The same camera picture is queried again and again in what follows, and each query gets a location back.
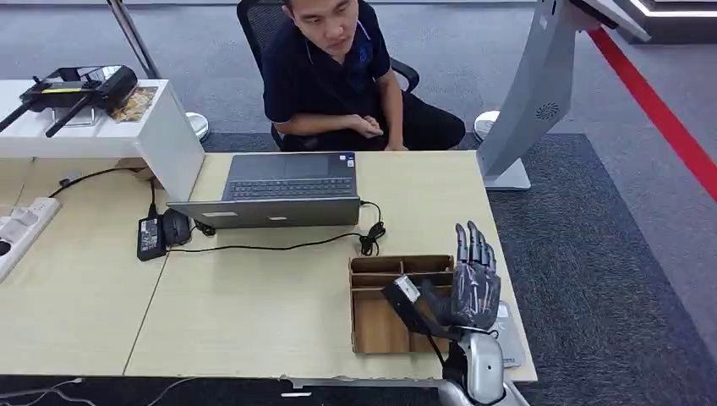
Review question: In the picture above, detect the white shelf box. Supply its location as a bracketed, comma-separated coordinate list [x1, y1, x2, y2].
[0, 78, 207, 203]

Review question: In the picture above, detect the black computer mouse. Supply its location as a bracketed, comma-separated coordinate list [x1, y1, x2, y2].
[161, 207, 194, 248]

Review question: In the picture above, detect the person's right hand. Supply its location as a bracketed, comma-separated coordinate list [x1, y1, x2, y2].
[349, 113, 386, 140]

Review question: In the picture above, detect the printed picture card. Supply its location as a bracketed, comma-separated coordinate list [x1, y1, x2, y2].
[108, 85, 160, 125]

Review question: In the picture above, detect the person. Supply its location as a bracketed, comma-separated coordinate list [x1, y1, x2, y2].
[260, 0, 467, 153]

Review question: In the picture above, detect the clear acrylic stand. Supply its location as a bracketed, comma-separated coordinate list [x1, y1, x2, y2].
[52, 105, 97, 129]

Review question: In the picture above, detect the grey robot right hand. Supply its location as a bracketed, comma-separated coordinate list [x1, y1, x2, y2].
[419, 220, 503, 332]

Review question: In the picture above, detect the black laptop charger cable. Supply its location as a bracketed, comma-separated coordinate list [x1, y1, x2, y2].
[167, 199, 387, 258]

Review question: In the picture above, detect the grey laptop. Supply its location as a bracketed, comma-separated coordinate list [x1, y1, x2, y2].
[166, 151, 362, 230]

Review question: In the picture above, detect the flat grey card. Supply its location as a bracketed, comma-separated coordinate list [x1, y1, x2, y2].
[490, 301, 526, 370]

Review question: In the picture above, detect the grey metal pole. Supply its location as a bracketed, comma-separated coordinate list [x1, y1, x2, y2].
[106, 0, 162, 80]

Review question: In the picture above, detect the black router with antennas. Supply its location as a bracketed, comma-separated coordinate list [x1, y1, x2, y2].
[0, 64, 140, 140]

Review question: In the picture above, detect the white floor cable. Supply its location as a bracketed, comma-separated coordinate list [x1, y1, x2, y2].
[0, 376, 198, 406]

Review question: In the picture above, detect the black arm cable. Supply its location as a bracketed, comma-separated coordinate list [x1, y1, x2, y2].
[425, 332, 447, 370]

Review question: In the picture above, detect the black office chair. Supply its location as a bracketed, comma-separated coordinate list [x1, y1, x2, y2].
[236, 0, 421, 153]

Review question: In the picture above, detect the white plug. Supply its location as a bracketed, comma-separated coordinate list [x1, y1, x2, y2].
[9, 206, 39, 228]

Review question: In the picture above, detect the black mains cable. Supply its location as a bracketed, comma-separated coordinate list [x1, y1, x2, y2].
[48, 166, 158, 220]

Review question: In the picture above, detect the grey kiosk stand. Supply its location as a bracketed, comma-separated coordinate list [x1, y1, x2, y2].
[475, 0, 654, 194]

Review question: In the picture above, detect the black power adapter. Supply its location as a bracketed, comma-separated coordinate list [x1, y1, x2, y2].
[135, 215, 168, 263]

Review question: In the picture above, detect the wooden compartment box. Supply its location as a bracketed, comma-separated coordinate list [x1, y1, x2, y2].
[348, 254, 457, 356]

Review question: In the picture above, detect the round white base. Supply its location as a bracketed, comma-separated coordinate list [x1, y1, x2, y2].
[184, 112, 211, 143]
[473, 109, 501, 143]

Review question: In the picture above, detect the white power strip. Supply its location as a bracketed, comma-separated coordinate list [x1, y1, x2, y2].
[0, 195, 62, 285]

